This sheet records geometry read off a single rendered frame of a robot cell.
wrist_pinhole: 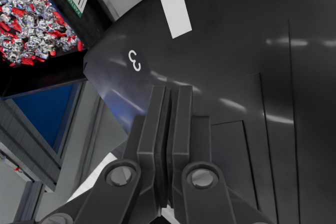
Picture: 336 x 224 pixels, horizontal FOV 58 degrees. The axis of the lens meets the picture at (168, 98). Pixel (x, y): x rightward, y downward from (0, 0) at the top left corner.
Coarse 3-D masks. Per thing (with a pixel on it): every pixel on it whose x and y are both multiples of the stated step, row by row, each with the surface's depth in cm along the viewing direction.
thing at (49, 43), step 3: (48, 39) 34; (51, 39) 34; (45, 42) 33; (48, 42) 34; (51, 42) 34; (54, 42) 34; (45, 45) 34; (48, 45) 33; (51, 45) 34; (54, 45) 34; (45, 48) 34; (48, 48) 34; (51, 48) 34; (54, 48) 34; (51, 51) 35; (54, 51) 35; (51, 54) 36; (54, 54) 36
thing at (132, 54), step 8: (136, 40) 22; (128, 48) 23; (136, 48) 22; (128, 56) 23; (136, 56) 22; (128, 64) 23; (136, 64) 23; (144, 64) 22; (136, 72) 23; (144, 72) 22; (136, 80) 23
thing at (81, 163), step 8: (96, 96) 136; (96, 104) 133; (96, 120) 128; (88, 128) 126; (96, 128) 125; (88, 136) 123; (88, 152) 119; (80, 160) 117; (88, 160) 116; (80, 168) 115; (88, 168) 115; (80, 176) 113; (80, 184) 111; (72, 192) 109
